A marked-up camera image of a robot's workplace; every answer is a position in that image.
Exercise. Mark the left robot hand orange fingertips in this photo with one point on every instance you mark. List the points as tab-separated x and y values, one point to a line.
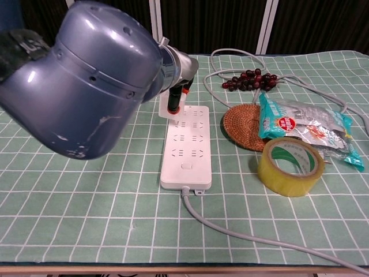
186	67

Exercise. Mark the black folding screen panel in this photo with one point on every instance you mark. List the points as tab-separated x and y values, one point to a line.
213	23
109	8
323	23

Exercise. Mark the small white charger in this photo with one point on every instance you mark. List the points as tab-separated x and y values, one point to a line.
162	108

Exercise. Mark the white power strip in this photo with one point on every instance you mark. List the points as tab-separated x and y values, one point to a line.
187	155

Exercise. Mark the teal silver snack bag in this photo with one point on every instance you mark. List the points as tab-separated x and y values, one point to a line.
311	121

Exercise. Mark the dark red grape bunch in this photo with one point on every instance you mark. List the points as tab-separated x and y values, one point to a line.
250	80

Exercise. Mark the round woven rattan coaster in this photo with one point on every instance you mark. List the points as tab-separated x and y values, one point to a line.
242	127

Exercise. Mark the green checkered tablecloth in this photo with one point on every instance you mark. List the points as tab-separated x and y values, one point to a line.
86	202

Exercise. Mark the clear yellowish tape roll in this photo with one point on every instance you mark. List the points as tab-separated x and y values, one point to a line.
282	179

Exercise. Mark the left blue robot arm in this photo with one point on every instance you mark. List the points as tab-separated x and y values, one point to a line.
86	80

